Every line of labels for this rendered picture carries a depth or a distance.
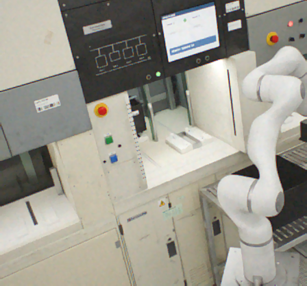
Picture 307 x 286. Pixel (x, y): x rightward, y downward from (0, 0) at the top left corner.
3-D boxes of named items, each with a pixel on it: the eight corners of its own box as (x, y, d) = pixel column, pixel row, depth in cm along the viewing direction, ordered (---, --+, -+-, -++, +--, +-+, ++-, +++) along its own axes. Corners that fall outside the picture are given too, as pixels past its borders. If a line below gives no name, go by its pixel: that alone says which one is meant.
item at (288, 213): (234, 204, 208) (229, 173, 202) (279, 183, 217) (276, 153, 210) (271, 232, 185) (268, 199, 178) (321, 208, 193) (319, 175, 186)
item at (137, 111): (114, 147, 258) (103, 99, 246) (103, 137, 276) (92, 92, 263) (150, 134, 266) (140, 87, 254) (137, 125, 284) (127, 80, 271)
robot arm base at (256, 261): (284, 297, 153) (281, 256, 145) (231, 290, 160) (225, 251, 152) (287, 259, 169) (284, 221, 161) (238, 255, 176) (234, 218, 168)
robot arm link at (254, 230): (264, 251, 149) (258, 193, 140) (217, 236, 161) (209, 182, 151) (277, 230, 157) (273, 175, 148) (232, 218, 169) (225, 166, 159)
